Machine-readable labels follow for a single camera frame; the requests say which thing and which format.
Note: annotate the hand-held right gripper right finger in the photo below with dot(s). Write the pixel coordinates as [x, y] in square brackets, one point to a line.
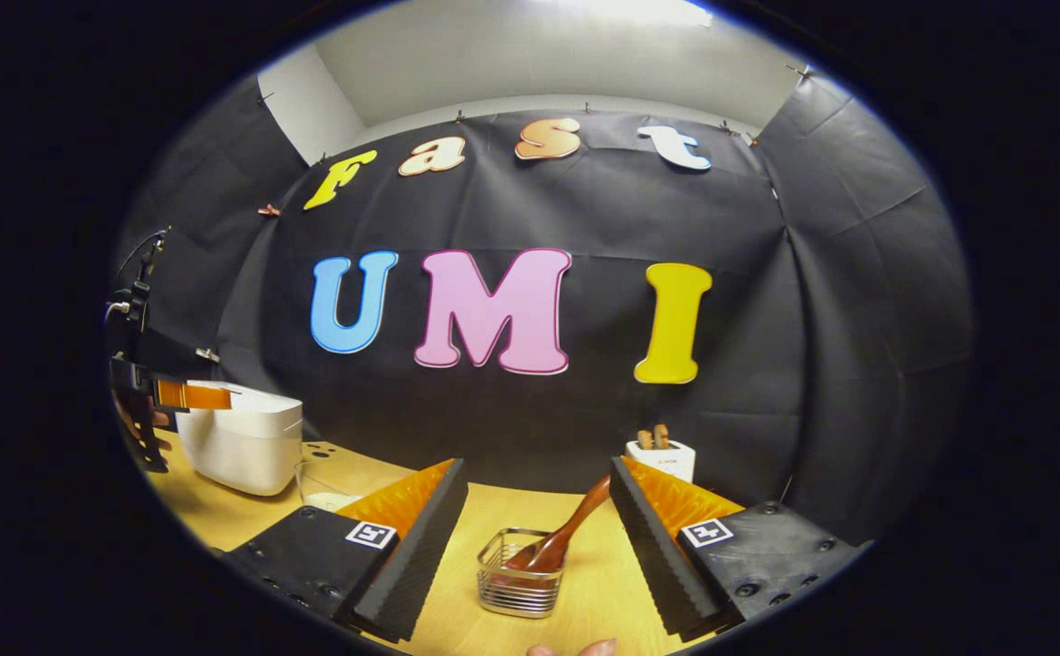
[657, 547]

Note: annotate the clear glass bowl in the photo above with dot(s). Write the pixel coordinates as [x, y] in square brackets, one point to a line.
[320, 474]

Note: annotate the brown wooden spoon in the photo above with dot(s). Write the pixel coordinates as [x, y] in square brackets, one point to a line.
[566, 533]

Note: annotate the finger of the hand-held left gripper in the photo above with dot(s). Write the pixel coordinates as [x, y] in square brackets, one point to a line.
[197, 396]

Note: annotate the black backdrop cloth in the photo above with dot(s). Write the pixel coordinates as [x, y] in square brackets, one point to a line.
[584, 428]

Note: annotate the silver metal clip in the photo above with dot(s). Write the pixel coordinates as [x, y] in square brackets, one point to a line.
[207, 354]

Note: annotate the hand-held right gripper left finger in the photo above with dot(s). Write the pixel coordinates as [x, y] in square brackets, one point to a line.
[420, 547]

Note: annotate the white toaster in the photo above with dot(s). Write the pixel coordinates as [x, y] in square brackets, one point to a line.
[666, 463]

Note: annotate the copper cloth clip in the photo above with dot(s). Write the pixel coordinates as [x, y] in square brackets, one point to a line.
[269, 210]

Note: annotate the white rice cooker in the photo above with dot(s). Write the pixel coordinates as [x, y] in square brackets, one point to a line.
[238, 446]

